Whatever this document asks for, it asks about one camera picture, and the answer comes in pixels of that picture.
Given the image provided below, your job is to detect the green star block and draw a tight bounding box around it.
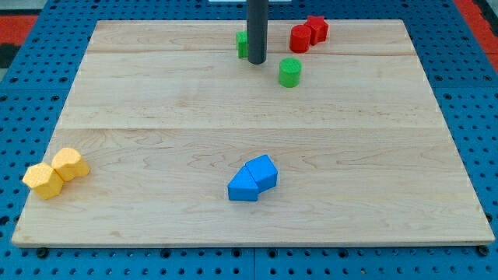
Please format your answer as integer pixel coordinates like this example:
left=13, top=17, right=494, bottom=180
left=236, top=31, right=247, bottom=58

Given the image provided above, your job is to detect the red star block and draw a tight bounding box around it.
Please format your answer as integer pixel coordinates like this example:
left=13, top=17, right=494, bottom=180
left=305, top=16, right=329, bottom=45

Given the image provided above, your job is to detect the blue cube block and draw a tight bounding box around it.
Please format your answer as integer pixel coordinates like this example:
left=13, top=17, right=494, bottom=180
left=245, top=154, right=278, bottom=193

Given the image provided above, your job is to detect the blue triangle block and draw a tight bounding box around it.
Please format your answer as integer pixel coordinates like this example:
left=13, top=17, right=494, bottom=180
left=227, top=166, right=258, bottom=201

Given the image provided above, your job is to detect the green cylinder block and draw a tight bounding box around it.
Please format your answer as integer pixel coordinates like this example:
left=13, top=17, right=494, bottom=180
left=279, top=57, right=302, bottom=88

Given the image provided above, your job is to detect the wooden board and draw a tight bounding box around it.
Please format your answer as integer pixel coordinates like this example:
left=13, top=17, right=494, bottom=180
left=12, top=19, right=495, bottom=248

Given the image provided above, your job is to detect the red cylinder block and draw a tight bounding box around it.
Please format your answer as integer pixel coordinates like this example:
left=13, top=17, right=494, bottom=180
left=289, top=25, right=311, bottom=53

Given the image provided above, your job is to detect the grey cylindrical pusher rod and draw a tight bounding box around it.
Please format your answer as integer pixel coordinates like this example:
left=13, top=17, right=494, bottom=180
left=246, top=0, right=268, bottom=65

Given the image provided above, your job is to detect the yellow rounded block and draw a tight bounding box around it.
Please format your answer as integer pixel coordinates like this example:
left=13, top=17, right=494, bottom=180
left=51, top=148, right=90, bottom=181

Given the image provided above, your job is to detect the yellow hexagon block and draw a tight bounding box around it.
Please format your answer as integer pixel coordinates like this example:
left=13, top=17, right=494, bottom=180
left=22, top=163, right=64, bottom=200

